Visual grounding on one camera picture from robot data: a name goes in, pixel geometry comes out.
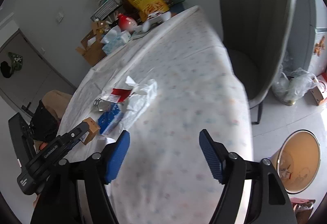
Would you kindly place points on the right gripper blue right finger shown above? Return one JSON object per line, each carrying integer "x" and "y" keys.
{"x": 214, "y": 153}

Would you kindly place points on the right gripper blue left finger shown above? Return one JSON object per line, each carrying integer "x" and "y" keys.
{"x": 116, "y": 155}

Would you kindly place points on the small brown cardboard box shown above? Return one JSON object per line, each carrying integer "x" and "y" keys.
{"x": 91, "y": 132}

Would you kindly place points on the blue snack packet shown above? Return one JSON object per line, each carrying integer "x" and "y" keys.
{"x": 110, "y": 119}

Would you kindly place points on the white plastic bag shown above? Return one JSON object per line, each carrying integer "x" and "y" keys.
{"x": 134, "y": 100}

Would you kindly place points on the beige round trash bin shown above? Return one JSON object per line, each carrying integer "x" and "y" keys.
{"x": 297, "y": 161}

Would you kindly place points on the left hand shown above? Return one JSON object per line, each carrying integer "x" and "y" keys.
{"x": 36, "y": 200}

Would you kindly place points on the black tablet stand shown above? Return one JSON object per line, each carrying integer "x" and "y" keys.
{"x": 23, "y": 143}

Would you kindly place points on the clothes pile on chair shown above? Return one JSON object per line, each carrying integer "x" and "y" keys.
{"x": 45, "y": 123}

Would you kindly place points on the white floral tablecloth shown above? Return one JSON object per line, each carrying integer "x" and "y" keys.
{"x": 164, "y": 177}

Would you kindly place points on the clear plastic garbage bag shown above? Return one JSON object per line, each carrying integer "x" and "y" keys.
{"x": 289, "y": 87}

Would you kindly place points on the grey door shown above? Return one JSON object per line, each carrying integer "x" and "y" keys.
{"x": 26, "y": 87}

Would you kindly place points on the open brown cardboard box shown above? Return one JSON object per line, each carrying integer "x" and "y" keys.
{"x": 92, "y": 48}

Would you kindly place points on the orange white cardboard box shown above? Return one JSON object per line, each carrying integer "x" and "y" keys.
{"x": 319, "y": 92}

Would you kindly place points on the blue tissue box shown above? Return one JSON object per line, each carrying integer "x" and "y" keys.
{"x": 114, "y": 39}

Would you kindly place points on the red white bottle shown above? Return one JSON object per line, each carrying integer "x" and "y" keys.
{"x": 126, "y": 23}

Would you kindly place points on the white refrigerator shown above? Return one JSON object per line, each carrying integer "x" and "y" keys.
{"x": 311, "y": 39}

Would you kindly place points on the white game controller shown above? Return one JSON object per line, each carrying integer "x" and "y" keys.
{"x": 155, "y": 18}

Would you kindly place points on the grey dining chair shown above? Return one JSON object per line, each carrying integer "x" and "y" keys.
{"x": 255, "y": 34}

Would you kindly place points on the black wire basket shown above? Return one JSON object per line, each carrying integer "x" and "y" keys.
{"x": 107, "y": 8}

